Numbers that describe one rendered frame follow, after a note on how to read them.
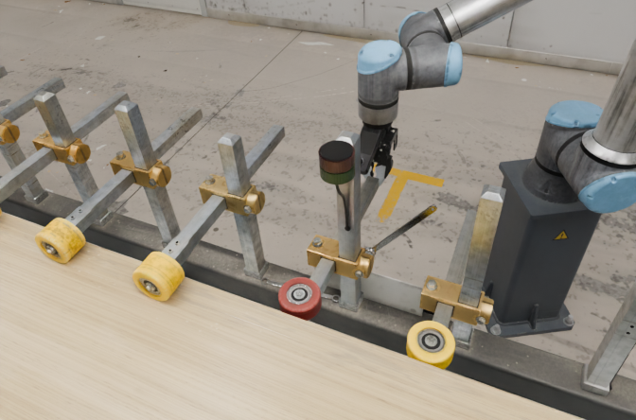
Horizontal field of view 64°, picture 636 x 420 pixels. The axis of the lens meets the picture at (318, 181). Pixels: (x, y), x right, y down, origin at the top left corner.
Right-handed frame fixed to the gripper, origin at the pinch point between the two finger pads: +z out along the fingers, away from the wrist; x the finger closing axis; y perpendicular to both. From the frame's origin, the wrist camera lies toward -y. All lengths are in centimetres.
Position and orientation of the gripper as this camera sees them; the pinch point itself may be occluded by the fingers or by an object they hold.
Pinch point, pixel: (373, 185)
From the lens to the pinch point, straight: 129.3
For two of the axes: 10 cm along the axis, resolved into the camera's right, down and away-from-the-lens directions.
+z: 0.6, 7.4, 6.7
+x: -9.1, -2.3, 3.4
